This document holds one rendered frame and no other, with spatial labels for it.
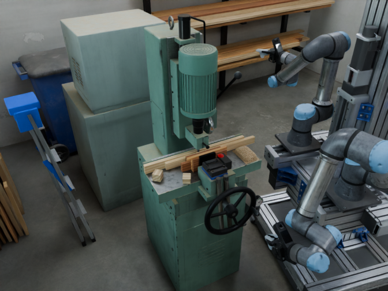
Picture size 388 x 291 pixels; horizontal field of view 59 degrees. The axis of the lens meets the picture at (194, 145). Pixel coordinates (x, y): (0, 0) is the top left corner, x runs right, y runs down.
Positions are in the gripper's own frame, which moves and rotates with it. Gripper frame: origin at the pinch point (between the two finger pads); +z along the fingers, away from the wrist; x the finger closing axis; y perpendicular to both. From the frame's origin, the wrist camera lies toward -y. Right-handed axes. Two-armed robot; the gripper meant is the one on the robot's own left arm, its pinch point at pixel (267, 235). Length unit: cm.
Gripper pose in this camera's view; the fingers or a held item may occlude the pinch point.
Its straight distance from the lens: 170.7
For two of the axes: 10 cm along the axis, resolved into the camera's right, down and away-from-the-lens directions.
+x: 8.9, -2.6, 3.7
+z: -3.9, -0.2, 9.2
